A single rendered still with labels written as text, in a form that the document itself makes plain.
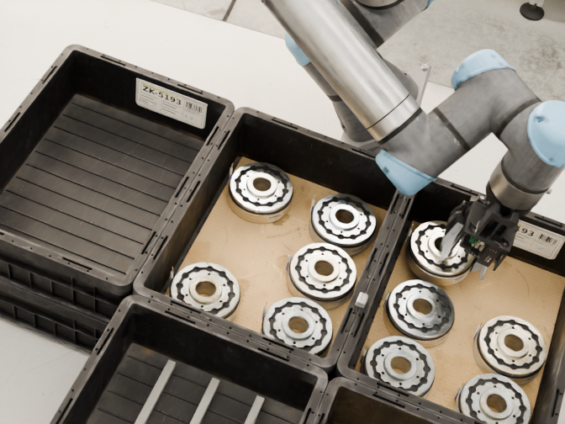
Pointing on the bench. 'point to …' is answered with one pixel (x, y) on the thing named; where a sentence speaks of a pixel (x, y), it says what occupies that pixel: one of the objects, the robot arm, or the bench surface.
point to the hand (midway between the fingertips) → (462, 256)
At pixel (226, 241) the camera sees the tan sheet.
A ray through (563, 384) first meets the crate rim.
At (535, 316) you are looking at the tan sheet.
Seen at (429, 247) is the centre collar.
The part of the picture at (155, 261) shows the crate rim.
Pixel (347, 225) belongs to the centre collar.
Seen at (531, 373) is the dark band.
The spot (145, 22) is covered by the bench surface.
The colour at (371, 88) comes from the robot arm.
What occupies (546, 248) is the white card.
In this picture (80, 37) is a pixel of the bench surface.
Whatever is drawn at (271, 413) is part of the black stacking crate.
